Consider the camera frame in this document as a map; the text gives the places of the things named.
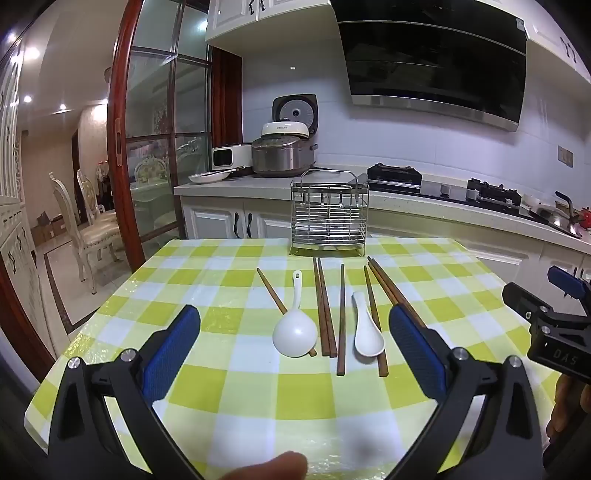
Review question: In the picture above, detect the small white box appliance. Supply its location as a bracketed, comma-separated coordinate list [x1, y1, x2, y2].
[211, 144, 253, 169]

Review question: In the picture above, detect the black range hood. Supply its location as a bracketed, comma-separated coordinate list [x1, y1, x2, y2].
[331, 0, 530, 133]

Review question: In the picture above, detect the person's right hand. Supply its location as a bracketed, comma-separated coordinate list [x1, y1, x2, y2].
[547, 375, 591, 467]

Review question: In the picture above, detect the white round lid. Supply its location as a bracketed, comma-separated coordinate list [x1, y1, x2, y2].
[260, 121, 310, 140]

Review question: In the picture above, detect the red framed glass sliding door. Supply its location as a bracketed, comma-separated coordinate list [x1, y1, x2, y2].
[107, 0, 243, 274]

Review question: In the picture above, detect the silver rice cooker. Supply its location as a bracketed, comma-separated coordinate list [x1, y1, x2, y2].
[252, 95, 320, 178]

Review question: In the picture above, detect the small white soup spoon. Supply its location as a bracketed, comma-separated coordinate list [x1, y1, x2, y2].
[353, 291, 386, 356]

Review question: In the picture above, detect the white kitchen base cabinet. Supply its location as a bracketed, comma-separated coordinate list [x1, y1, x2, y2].
[174, 166, 591, 301]

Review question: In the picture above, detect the large white rice spoon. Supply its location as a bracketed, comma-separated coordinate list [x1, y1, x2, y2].
[272, 270, 318, 358]

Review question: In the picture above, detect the green checkered tablecloth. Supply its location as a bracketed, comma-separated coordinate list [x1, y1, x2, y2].
[25, 237, 561, 480]

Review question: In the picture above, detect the white upper wall cabinet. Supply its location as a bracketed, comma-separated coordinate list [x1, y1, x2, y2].
[204, 0, 339, 47]
[525, 0, 591, 88]

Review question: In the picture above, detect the metal wire utensil rack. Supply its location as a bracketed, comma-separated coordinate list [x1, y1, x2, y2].
[290, 169, 370, 257]

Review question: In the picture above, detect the black burner grate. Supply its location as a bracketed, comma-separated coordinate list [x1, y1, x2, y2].
[368, 163, 422, 186]
[467, 178, 523, 208]

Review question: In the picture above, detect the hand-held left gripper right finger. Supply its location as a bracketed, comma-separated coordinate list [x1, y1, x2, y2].
[388, 305, 555, 480]

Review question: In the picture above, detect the white ornate dining chair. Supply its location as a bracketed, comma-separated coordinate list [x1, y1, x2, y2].
[76, 169, 119, 217]
[48, 172, 122, 295]

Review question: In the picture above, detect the person's left hand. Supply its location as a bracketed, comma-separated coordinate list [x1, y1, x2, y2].
[217, 451, 309, 480]

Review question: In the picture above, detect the white display cabinet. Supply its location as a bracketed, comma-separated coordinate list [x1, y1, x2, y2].
[0, 44, 60, 386]

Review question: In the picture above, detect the cardboard box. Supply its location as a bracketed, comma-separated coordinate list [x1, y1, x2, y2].
[32, 211, 66, 246]

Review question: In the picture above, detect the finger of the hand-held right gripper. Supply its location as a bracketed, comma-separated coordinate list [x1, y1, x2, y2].
[502, 282, 560, 324]
[547, 266, 591, 301]

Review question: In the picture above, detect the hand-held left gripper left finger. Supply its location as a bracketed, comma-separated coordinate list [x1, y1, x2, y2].
[44, 305, 218, 480]

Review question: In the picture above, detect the white plate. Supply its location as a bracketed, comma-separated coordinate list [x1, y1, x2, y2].
[188, 170, 232, 185]

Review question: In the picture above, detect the black glass gas cooktop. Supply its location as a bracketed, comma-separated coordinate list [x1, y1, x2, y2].
[367, 180, 557, 220]

